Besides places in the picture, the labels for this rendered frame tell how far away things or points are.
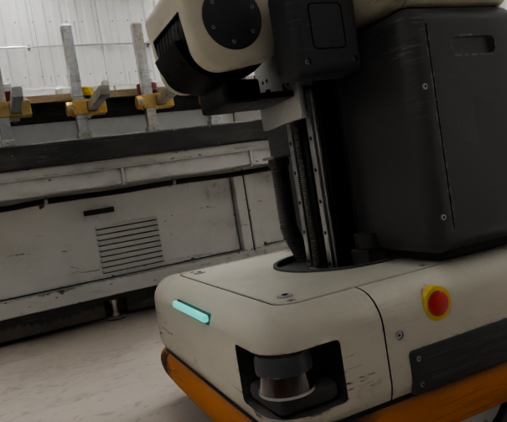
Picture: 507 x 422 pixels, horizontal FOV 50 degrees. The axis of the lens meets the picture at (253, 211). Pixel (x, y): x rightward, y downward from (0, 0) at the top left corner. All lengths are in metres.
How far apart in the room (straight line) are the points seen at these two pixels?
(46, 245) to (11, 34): 7.52
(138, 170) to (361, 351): 1.44
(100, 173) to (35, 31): 7.70
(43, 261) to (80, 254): 0.14
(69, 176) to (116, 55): 7.78
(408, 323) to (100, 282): 1.60
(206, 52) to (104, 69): 8.74
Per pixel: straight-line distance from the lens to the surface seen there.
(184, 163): 2.11
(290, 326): 0.72
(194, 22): 0.91
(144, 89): 2.09
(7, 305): 2.22
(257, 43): 0.94
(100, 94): 1.78
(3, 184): 2.01
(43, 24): 9.67
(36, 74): 9.44
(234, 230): 2.42
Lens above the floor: 0.46
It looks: 3 degrees down
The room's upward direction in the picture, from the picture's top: 9 degrees counter-clockwise
